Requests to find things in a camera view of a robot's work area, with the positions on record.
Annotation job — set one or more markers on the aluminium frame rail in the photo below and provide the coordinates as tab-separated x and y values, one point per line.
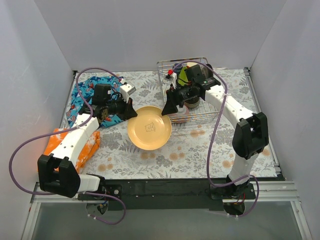
274	212

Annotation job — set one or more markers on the lime green plate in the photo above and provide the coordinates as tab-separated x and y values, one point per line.
182	78

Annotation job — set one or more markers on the dark blue mug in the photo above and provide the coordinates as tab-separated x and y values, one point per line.
177	68

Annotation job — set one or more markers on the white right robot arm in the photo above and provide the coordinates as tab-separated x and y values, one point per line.
251	134

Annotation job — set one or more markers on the chrome wire dish rack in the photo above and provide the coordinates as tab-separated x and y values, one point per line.
202	110

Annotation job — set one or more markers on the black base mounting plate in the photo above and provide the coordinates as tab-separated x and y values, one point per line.
166	194

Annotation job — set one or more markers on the orange tie-dye cloth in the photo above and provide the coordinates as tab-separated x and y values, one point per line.
89	149

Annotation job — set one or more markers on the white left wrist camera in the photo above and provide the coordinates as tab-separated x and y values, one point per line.
126	90

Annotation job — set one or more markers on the brown rimmed cream bowl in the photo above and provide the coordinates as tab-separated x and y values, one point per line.
192	103

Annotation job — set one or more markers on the blue shark print cloth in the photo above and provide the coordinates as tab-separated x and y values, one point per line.
91	96

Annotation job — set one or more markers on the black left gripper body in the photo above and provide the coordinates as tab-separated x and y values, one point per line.
126	108

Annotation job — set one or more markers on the floral patterned bowl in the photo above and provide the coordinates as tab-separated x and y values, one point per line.
181	116

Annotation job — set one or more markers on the beige and brown mug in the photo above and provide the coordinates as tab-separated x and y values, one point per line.
190	64

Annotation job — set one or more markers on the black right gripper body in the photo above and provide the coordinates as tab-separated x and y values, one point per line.
172	97

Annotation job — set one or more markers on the beige bear plate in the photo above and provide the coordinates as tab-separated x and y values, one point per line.
149	130

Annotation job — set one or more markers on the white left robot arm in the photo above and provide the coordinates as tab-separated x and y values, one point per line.
57	171

